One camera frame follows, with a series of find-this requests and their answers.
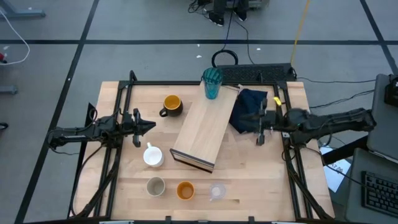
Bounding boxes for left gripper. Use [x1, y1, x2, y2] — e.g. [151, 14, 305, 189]
[123, 108, 156, 148]

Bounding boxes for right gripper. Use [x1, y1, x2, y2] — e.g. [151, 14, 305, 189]
[241, 98, 280, 146]

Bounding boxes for navy blue cloth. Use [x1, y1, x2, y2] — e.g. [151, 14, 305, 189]
[229, 88, 269, 134]

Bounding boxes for white mug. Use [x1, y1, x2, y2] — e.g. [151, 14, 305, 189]
[142, 142, 165, 168]

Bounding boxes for black mug with yellow inside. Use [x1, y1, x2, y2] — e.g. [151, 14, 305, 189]
[159, 94, 184, 118]

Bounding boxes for teal plastic tumbler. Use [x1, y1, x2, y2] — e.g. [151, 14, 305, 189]
[201, 67, 224, 101]

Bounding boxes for cream tapered cup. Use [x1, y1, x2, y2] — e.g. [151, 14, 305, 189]
[146, 176, 167, 198]

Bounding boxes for orange cup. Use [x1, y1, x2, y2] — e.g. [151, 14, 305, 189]
[175, 180, 196, 201]

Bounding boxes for clear plastic measuring cup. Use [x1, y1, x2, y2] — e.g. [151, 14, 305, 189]
[208, 182, 226, 202]

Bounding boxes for black grille computer case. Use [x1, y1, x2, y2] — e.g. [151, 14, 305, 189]
[217, 63, 297, 83]

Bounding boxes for black desk leg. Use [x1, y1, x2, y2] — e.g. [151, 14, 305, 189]
[322, 135, 369, 166]

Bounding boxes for white paper sheet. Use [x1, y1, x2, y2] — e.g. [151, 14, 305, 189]
[318, 142, 352, 194]

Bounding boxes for person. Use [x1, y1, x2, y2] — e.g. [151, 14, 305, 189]
[208, 0, 249, 27]

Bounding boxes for grey desk with keyboard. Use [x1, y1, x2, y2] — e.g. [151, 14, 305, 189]
[343, 147, 398, 224]

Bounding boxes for grey desk top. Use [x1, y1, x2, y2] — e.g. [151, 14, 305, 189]
[366, 73, 398, 162]

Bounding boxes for black desk device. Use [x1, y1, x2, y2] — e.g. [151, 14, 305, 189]
[384, 73, 398, 108]

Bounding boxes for grey metal desk foot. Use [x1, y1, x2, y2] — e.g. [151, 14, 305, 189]
[0, 0, 47, 19]
[0, 85, 19, 95]

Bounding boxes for black keyboard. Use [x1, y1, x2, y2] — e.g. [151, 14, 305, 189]
[361, 170, 398, 218]

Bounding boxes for wooden shelf with black frame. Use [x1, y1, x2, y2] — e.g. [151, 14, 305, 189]
[169, 80, 242, 174]

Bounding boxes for coiled black cable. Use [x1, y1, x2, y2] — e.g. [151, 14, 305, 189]
[211, 0, 239, 70]

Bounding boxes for black floor cable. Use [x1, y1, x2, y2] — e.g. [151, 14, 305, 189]
[231, 15, 256, 65]
[295, 76, 376, 85]

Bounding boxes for yellow cable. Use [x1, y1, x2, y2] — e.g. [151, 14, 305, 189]
[289, 0, 312, 65]

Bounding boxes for black cable bundle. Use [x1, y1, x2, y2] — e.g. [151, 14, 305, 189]
[188, 0, 215, 18]

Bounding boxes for white cable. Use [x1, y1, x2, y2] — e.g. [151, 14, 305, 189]
[0, 9, 31, 66]

